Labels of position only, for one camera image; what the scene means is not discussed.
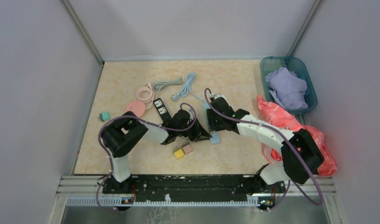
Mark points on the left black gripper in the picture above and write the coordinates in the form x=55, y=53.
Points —
x=202, y=135

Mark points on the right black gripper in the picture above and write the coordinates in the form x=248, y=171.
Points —
x=213, y=126

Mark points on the light blue power strip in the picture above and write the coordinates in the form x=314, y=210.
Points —
x=215, y=138

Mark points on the pink brown charger plug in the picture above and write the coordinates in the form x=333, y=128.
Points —
x=187, y=148

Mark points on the black power strip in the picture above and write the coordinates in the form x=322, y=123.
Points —
x=162, y=109

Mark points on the teal USB charger plug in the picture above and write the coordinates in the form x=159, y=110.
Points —
x=104, y=116

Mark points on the green USB charger plug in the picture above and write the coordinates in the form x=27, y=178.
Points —
x=207, y=115

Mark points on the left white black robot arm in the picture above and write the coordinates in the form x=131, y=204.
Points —
x=121, y=134

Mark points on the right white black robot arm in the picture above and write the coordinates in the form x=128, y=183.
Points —
x=301, y=156

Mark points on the yellow charger plug left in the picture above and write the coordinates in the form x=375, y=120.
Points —
x=178, y=152

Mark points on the red patterned plastic bag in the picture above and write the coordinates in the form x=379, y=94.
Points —
x=274, y=114

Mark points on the teal plastic basket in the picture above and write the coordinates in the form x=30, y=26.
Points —
x=293, y=64

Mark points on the lavender cloth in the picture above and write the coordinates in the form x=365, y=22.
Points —
x=287, y=89

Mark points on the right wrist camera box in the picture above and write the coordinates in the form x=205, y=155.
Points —
x=216, y=96

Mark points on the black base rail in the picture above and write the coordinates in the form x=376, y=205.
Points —
x=191, y=188

